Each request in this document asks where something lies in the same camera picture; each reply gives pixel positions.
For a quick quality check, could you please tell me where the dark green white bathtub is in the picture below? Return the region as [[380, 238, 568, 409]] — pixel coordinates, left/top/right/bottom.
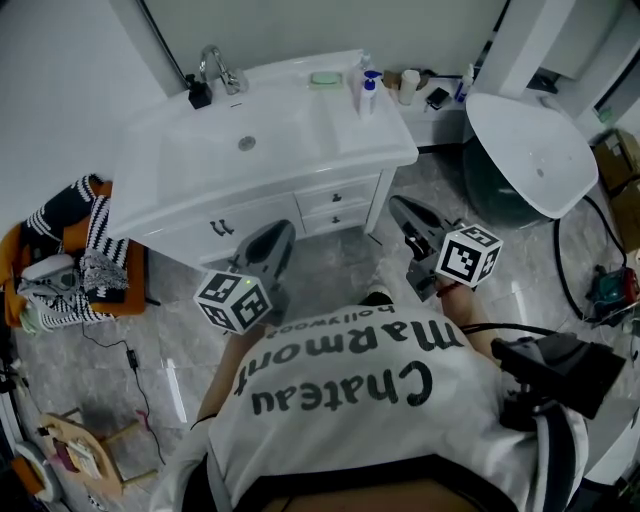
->
[[461, 91, 600, 231]]

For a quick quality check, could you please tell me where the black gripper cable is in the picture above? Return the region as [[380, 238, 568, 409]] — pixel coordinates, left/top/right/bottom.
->
[[458, 321, 557, 337]]

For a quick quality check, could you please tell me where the orange armchair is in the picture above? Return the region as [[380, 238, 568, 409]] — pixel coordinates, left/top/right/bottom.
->
[[0, 178, 150, 327]]

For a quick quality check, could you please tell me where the white vanity cabinet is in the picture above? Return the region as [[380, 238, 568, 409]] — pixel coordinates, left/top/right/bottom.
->
[[143, 166, 400, 267]]

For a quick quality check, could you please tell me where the small black case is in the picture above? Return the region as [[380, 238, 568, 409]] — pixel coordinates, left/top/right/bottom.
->
[[425, 86, 454, 113]]

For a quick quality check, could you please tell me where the clear plastic bottle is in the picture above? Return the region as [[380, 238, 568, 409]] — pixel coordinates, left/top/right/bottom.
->
[[351, 49, 374, 109]]

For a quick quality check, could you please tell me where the black body-worn box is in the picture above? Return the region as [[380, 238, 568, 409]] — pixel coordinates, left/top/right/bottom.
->
[[488, 332, 628, 422]]

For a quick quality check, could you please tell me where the chrome faucet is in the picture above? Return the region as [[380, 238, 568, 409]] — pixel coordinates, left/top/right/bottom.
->
[[198, 44, 250, 97]]

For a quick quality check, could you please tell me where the thick black hose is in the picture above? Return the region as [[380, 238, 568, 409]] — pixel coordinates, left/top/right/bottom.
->
[[551, 193, 630, 322]]

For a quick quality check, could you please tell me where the white paper cup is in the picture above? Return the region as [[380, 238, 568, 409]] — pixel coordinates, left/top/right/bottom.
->
[[397, 69, 422, 107]]

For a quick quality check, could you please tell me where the white bottle with blue pump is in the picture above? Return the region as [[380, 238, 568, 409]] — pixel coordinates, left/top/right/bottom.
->
[[358, 69, 384, 119]]

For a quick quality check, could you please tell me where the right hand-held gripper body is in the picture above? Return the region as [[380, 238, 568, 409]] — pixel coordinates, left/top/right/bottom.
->
[[403, 219, 504, 302]]

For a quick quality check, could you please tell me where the black soap dispenser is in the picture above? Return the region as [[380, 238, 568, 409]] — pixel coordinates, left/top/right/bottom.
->
[[185, 73, 215, 111]]

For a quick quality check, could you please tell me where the person's right forearm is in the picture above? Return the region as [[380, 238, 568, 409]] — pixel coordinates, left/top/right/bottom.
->
[[436, 283, 495, 360]]

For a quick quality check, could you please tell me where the wooden stool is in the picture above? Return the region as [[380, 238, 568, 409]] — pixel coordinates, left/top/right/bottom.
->
[[36, 406, 145, 500]]

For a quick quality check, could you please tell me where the teal and red machine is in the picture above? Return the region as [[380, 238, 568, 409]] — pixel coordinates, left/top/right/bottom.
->
[[588, 263, 640, 322]]

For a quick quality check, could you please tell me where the dark shoulder strap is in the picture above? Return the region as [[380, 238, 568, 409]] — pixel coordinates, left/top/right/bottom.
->
[[534, 407, 584, 506]]

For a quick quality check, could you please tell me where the white headset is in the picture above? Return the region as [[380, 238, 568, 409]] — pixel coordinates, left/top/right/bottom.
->
[[16, 252, 77, 312]]

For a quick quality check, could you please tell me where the brown cardboard box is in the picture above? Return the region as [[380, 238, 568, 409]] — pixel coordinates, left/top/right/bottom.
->
[[591, 127, 640, 252]]

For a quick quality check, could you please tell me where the black white striped blanket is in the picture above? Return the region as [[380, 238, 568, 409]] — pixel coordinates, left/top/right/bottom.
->
[[18, 172, 132, 330]]

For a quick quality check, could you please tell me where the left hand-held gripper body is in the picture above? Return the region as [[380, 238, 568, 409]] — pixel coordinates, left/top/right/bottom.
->
[[193, 258, 292, 337]]

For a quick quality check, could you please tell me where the white printed t-shirt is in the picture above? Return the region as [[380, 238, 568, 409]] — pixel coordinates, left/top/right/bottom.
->
[[148, 298, 592, 512]]

